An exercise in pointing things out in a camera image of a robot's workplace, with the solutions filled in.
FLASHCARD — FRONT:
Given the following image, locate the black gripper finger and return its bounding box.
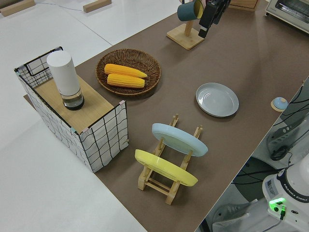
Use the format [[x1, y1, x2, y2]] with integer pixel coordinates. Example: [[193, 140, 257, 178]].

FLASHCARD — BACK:
[[198, 27, 210, 39]]

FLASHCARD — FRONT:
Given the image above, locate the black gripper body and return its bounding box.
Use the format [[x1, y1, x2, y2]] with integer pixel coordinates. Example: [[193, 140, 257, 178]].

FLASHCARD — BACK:
[[199, 0, 231, 29]]

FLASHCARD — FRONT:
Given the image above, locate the gray plate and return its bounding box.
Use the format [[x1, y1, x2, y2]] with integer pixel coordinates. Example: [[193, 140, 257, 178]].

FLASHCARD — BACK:
[[195, 82, 240, 118]]

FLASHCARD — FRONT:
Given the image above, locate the light blue plate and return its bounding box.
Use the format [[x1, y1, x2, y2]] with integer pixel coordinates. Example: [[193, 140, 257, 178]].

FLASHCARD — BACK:
[[152, 123, 209, 158]]

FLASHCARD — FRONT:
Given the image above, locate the yellow plate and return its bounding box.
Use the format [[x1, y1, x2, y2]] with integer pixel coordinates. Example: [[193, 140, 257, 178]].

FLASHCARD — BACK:
[[134, 149, 199, 187]]

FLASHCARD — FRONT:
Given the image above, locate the wooden plate rack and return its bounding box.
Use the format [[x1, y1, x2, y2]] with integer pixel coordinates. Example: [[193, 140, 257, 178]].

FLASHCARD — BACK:
[[137, 113, 204, 205]]

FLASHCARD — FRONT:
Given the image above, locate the wooden mug tree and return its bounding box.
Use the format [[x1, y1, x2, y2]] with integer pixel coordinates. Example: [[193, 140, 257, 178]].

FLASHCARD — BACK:
[[166, 0, 205, 51]]

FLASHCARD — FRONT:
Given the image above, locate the dark teal mug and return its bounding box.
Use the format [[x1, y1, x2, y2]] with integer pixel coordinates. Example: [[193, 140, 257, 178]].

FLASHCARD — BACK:
[[177, 0, 204, 22]]

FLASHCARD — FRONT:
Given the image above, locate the wooden cabinet box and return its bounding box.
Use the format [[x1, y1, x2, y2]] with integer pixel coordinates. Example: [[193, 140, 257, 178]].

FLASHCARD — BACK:
[[228, 0, 260, 12]]

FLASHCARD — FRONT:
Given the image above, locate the brown wicker basket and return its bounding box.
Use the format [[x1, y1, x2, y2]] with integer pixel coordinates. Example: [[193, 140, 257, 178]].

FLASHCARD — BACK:
[[96, 48, 162, 97]]

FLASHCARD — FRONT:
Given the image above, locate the white toaster oven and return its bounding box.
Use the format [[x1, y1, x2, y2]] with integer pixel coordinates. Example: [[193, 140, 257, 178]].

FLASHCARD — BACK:
[[264, 0, 309, 34]]

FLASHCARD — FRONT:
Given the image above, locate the yellow corn cob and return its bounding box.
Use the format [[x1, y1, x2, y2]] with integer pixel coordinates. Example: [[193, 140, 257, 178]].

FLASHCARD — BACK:
[[104, 63, 148, 79], [106, 73, 146, 88]]

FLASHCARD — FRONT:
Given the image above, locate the blue service bell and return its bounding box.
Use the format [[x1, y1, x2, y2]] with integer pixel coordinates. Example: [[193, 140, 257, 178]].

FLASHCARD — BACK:
[[270, 97, 288, 112]]

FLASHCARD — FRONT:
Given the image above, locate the wooden block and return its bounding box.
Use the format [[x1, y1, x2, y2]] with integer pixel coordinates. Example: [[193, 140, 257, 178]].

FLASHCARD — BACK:
[[0, 0, 36, 17], [83, 0, 112, 13]]

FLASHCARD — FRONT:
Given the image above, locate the wooden shelf box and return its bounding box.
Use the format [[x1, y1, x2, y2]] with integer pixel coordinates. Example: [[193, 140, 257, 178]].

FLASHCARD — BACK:
[[34, 74, 114, 129]]

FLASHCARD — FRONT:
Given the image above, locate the coiled black cable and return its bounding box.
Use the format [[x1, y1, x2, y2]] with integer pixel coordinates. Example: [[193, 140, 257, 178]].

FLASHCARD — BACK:
[[270, 145, 294, 162]]

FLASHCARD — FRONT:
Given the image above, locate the black wire grid basket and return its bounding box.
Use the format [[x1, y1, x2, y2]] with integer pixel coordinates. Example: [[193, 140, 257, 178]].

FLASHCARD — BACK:
[[14, 45, 129, 174]]

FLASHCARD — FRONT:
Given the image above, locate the black base cable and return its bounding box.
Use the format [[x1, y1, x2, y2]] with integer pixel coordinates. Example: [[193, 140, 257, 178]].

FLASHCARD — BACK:
[[277, 204, 288, 221]]

